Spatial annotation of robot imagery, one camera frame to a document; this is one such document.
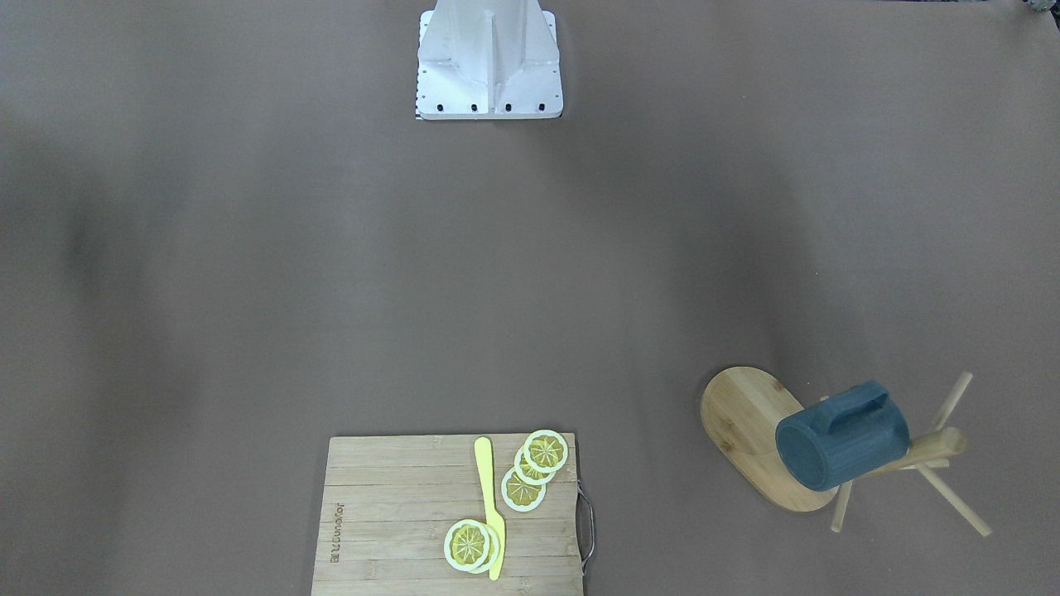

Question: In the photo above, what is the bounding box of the dark teal mug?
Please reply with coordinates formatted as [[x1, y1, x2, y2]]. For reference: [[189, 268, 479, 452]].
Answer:
[[773, 380, 911, 492]]

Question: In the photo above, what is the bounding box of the wooden mug rack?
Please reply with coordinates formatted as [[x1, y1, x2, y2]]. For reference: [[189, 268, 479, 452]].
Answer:
[[701, 366, 992, 536]]

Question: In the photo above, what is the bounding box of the yellow plastic knife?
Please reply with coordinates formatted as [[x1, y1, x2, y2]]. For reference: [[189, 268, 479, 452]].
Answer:
[[474, 436, 507, 581]]

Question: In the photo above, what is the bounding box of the wooden cutting board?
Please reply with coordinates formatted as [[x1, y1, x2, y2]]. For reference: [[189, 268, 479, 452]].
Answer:
[[311, 431, 595, 595]]

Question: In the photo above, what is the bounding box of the white pedestal column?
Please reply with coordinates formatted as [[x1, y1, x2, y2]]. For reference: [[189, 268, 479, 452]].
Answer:
[[414, 1, 564, 121]]

